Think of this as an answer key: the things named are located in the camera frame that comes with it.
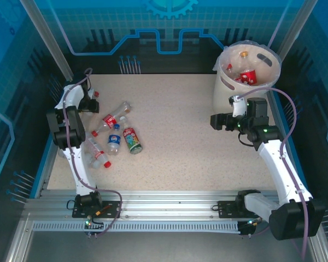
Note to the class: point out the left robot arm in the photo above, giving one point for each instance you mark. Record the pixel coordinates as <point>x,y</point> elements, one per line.
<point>79,166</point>

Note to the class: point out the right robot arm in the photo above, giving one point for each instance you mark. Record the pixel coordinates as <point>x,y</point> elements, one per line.
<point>281,166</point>

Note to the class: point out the white plastic bin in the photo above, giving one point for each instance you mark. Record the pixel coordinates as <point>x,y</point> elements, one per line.
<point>221,95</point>

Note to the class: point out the clear plastic bin liner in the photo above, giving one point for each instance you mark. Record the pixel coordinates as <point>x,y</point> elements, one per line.
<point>221,58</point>

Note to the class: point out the blue label cola bottle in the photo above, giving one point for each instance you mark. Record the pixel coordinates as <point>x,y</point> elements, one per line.
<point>114,139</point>

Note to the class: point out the clear bottle, thin red label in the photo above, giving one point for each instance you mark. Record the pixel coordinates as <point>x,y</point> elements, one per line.
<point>99,154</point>

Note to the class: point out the cartoon label juice bottle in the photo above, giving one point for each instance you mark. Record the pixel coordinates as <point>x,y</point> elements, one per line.
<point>131,139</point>

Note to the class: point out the clear unlabelled plastic bottle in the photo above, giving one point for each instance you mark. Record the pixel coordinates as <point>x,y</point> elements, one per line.
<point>94,163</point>

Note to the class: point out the grey metal front panel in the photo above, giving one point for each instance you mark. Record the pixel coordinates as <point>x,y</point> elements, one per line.
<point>166,248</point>

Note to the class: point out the aluminium frame post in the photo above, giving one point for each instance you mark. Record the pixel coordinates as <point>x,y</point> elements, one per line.
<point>49,35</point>
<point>298,24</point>

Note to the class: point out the aluminium side rail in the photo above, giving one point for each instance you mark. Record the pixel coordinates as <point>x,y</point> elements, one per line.
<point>45,177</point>

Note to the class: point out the aluminium front rail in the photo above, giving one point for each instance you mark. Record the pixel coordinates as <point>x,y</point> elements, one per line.
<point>166,204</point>

